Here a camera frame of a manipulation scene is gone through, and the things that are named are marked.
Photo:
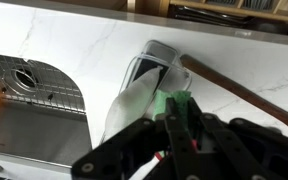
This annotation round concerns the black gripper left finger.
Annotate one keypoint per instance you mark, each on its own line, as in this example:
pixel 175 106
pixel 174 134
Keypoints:
pixel 117 146

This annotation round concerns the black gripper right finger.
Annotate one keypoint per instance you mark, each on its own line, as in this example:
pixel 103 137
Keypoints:
pixel 250 146

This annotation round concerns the green sponge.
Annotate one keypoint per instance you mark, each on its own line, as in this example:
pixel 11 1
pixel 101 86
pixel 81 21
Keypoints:
pixel 160 100

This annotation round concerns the dark wooden utensil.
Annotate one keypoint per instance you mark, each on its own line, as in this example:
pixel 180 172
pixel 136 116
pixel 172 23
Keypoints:
pixel 237 90

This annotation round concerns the stainless steel sink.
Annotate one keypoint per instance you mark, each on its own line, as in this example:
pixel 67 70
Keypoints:
pixel 34 133

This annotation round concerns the white cloth bundle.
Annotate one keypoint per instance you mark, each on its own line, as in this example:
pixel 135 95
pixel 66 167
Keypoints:
pixel 180 75

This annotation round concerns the dark steel ladle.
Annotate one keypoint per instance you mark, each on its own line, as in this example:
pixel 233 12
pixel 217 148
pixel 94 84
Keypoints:
pixel 270 27

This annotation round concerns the large wooden cutlery organizer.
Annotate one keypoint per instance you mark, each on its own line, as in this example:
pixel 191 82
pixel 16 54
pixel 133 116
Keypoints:
pixel 234 10

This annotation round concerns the light wooden drawer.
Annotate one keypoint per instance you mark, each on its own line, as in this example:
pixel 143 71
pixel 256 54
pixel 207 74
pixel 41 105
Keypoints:
pixel 147 6

